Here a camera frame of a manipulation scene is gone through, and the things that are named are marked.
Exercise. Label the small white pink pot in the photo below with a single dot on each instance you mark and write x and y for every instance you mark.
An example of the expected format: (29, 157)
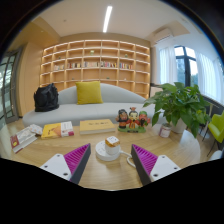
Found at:
(165, 131)

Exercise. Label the grey curved sofa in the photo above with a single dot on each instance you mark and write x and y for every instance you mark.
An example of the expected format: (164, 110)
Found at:
(83, 111)

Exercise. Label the patterned tissue pack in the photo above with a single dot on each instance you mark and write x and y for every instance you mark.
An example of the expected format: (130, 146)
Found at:
(35, 129)

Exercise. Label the white charger with orange band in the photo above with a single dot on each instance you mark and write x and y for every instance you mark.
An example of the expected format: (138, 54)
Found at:
(112, 143)

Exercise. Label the long ceiling light strip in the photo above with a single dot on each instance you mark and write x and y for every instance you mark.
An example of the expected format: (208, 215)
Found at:
(107, 18)

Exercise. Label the glass door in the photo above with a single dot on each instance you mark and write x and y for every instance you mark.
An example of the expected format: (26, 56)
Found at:
(10, 86)

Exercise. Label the green chair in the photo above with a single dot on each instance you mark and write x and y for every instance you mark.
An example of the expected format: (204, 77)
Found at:
(216, 128)

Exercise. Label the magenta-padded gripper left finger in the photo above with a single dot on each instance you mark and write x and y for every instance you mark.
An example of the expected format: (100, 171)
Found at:
(75, 160)

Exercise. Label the green plant in white pot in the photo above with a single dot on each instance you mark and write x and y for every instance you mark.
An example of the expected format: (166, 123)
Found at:
(180, 103)

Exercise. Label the white sheer curtain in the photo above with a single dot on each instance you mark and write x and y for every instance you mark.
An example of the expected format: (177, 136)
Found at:
(210, 78)
(166, 65)

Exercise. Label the dark-framed window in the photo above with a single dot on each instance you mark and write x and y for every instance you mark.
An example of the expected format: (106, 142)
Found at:
(186, 66)

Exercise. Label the white air conditioner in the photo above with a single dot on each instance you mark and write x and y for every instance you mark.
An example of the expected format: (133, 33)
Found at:
(163, 35)

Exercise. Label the large yellow book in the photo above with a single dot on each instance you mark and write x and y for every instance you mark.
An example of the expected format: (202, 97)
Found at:
(96, 126)

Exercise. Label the three-character figurine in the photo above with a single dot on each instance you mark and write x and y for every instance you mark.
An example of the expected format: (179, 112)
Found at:
(133, 121)

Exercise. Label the wooden wall shelf unit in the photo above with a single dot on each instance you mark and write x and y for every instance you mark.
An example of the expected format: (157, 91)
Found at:
(93, 60)

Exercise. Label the black bag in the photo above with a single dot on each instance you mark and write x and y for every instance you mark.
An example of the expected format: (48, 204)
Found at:
(46, 98)

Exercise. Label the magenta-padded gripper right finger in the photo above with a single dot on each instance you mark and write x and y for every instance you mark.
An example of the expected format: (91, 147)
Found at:
(146, 161)

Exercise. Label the yellow cushion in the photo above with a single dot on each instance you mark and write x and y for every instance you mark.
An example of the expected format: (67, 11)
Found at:
(88, 93)

